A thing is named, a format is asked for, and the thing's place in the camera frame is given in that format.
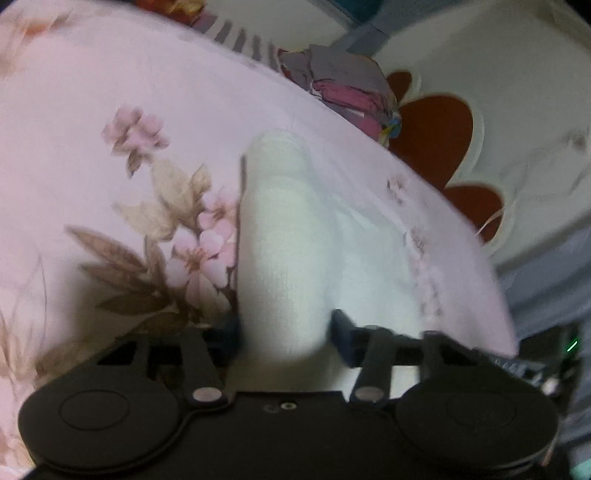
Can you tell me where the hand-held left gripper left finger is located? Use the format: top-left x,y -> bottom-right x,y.
98,315 -> 244,409

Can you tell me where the white small garment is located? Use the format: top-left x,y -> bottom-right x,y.
235,129 -> 416,400

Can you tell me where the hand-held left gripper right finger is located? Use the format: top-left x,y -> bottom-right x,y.
330,308 -> 482,409

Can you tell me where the cream blanket with red hearts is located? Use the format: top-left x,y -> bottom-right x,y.
369,0 -> 591,268

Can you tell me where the colourful patterned cloth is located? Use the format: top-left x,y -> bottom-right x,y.
378,114 -> 403,141

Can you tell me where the pink floral bed sheet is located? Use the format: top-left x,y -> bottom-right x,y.
0,0 -> 519,480

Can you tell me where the pink cloth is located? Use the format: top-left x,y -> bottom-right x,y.
313,79 -> 394,121

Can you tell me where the grey striped cloth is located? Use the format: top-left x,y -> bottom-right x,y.
196,11 -> 280,72

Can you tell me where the sliding glass window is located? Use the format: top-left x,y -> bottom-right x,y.
341,0 -> 385,17

